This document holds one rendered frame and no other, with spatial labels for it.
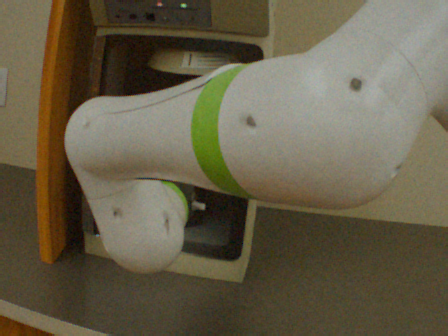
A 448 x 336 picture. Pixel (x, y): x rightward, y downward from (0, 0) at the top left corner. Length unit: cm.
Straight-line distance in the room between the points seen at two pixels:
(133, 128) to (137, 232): 19
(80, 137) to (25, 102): 103
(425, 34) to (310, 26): 111
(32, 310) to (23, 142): 80
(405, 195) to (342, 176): 129
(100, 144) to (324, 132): 37
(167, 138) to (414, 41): 26
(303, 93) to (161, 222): 43
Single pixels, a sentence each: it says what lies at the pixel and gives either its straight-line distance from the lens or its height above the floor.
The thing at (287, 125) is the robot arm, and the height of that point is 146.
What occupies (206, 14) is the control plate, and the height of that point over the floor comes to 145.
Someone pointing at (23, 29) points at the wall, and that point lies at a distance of 186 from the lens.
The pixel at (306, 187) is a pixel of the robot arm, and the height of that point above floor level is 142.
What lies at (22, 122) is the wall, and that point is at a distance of 190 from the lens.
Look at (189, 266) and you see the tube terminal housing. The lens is 140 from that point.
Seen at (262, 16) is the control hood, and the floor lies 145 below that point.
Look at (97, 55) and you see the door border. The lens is 130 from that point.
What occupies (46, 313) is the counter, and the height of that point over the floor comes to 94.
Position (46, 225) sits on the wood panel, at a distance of 136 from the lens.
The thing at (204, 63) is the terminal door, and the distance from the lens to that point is 126.
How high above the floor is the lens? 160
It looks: 20 degrees down
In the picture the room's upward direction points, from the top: 6 degrees clockwise
